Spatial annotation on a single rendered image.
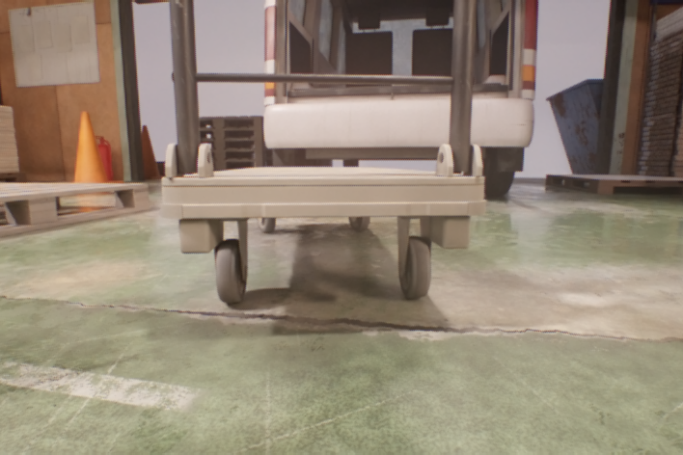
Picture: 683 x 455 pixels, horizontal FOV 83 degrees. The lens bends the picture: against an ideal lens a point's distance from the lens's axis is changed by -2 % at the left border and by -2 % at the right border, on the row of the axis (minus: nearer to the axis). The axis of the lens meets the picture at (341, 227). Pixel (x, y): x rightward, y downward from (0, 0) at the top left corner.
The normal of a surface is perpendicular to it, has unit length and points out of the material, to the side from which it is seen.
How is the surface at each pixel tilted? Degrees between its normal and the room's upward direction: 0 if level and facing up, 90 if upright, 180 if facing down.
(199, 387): 0
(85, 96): 90
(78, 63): 90
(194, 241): 90
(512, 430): 0
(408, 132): 95
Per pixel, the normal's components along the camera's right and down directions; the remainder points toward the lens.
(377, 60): -0.17, 0.22
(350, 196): 0.07, 0.17
